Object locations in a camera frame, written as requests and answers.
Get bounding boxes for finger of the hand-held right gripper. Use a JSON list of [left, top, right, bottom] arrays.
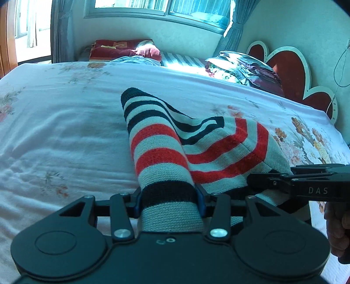
[[247, 169, 295, 196]]

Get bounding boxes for person's right hand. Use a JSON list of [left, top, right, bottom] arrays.
[[324, 201, 350, 258]]

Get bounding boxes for light blue cloth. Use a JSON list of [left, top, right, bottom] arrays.
[[109, 55, 162, 67]]

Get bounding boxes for striped pillow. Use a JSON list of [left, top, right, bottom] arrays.
[[160, 51, 211, 69]]

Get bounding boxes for floral bed sheet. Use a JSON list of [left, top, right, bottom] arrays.
[[0, 61, 350, 284]]

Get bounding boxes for pile of folded bedding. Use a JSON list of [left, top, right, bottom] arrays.
[[205, 50, 285, 96]]

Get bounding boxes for balcony window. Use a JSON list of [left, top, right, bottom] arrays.
[[15, 0, 52, 64]]

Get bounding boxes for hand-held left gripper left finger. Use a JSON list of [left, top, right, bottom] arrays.
[[59, 188, 143, 242]]

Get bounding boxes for red cushion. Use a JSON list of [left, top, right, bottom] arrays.
[[89, 39, 162, 63]]

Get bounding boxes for striped knit sweater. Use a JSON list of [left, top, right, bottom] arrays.
[[121, 87, 312, 232]]

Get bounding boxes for red heart-shaped headboard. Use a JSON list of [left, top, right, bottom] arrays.
[[246, 40, 340, 125]]

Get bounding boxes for blue-grey curtain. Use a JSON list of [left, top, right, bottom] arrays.
[[223, 0, 260, 52], [51, 0, 74, 64]]

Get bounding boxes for white wall cable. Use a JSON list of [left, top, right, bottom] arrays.
[[325, 41, 350, 115]]

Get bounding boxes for wooden door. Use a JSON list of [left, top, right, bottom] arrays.
[[0, 0, 17, 78]]

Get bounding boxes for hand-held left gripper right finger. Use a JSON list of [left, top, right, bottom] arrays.
[[194, 184, 278, 244]]

